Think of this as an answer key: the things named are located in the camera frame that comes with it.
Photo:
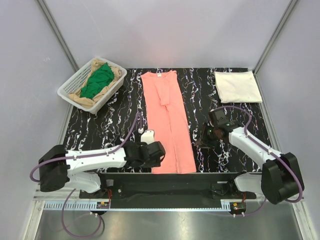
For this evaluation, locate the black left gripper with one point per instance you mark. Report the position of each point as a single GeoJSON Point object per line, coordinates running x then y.
{"type": "Point", "coordinates": [155, 163]}

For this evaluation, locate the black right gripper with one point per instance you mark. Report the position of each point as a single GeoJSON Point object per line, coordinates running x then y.
{"type": "Point", "coordinates": [200, 142]}

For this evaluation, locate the salmon pink t shirt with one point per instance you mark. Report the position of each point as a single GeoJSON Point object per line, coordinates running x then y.
{"type": "Point", "coordinates": [166, 116]}

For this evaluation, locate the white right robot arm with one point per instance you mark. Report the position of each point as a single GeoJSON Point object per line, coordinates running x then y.
{"type": "Point", "coordinates": [280, 178]}

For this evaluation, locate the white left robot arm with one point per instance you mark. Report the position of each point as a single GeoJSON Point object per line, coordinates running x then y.
{"type": "Point", "coordinates": [60, 168]}

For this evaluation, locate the left controller board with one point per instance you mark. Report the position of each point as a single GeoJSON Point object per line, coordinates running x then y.
{"type": "Point", "coordinates": [103, 205]}

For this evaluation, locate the controller board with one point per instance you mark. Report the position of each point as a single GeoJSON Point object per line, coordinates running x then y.
{"type": "Point", "coordinates": [103, 205]}
{"type": "Point", "coordinates": [238, 206]}

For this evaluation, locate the folded white t shirt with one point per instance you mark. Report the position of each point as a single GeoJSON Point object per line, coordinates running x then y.
{"type": "Point", "coordinates": [237, 87]}

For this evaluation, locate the right controller board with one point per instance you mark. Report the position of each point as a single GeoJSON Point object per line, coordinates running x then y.
{"type": "Point", "coordinates": [238, 206]}

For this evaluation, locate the white plastic laundry basket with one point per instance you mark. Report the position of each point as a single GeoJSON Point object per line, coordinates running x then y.
{"type": "Point", "coordinates": [70, 90]}

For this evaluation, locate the green t shirt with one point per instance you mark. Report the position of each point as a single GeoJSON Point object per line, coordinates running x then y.
{"type": "Point", "coordinates": [100, 78]}

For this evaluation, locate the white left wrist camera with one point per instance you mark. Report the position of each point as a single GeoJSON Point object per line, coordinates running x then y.
{"type": "Point", "coordinates": [146, 136]}

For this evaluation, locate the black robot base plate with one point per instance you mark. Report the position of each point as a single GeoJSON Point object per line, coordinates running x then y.
{"type": "Point", "coordinates": [147, 191]}

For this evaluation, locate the aluminium frame rail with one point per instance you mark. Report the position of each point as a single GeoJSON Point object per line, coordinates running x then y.
{"type": "Point", "coordinates": [58, 200]}

